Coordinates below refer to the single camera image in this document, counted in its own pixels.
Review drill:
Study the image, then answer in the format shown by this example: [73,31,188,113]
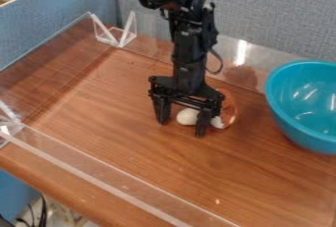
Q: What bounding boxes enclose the blue plastic bowl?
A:
[265,60,336,155]

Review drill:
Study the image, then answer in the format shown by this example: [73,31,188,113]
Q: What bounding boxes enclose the clear acrylic front barrier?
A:
[0,121,238,227]

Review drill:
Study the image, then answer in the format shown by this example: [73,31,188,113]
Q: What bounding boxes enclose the clear acrylic corner bracket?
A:
[89,11,137,48]

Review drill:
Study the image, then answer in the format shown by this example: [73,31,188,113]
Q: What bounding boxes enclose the clear acrylic barrier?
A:
[0,12,116,121]
[0,121,238,227]
[126,12,302,92]

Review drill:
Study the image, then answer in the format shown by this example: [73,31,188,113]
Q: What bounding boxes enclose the clear acrylic left barrier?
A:
[0,12,116,121]

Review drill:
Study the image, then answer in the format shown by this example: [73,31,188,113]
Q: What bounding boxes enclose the black cables under table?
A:
[0,195,49,227]

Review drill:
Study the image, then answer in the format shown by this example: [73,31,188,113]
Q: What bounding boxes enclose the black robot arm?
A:
[137,0,224,137]

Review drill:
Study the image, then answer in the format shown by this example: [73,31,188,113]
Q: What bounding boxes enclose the clear acrylic back barrier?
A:
[126,12,302,92]

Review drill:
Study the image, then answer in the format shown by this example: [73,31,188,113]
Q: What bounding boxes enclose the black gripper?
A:
[148,76,224,138]

